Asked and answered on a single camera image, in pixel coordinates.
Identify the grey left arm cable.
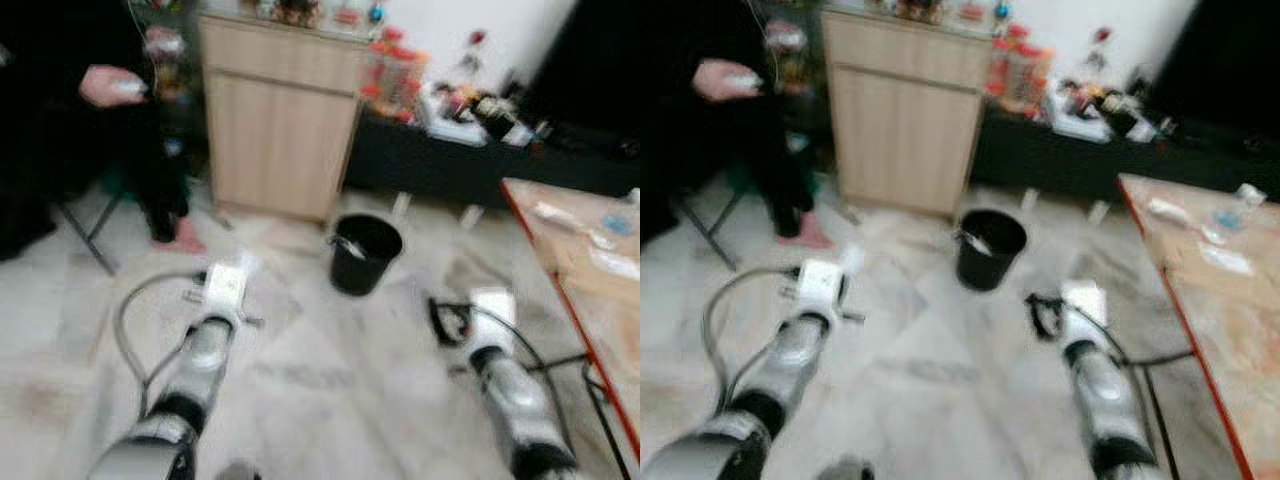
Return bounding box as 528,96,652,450
700,264,801,403
113,269,211,417

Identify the clear water bottle blue label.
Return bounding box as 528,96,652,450
600,188,641,239
1210,183,1269,236

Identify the black metal table leg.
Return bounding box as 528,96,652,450
1118,347,1198,480
528,350,637,480

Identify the pink marble dining table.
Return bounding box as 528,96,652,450
500,177,641,463
1117,172,1280,480

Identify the black plastic bucket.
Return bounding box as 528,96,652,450
955,208,1030,293
328,213,405,297

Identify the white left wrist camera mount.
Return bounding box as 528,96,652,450
794,256,853,314
200,260,253,317

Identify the light wooden cabinet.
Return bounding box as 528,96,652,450
822,10,994,218
198,14,373,224

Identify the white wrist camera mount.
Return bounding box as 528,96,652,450
1059,279,1110,344
794,256,853,314
468,287,519,352
200,260,253,317

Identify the person in black clothes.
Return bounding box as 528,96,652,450
0,0,206,263
640,0,833,251

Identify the person's bare hand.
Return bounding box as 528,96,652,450
692,60,766,101
78,65,151,108

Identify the black flat screen TV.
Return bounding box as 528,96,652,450
1148,0,1280,139
518,0,641,133

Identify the low black TV console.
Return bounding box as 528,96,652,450
968,104,1280,203
343,108,641,208

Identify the metal folding stool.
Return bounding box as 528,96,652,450
672,190,746,271
52,190,129,277

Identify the red lidded snack jar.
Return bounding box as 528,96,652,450
1010,43,1054,113
390,44,432,123
984,36,1017,98
361,38,397,103

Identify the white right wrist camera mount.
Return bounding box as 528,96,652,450
1059,279,1110,344
468,287,519,352

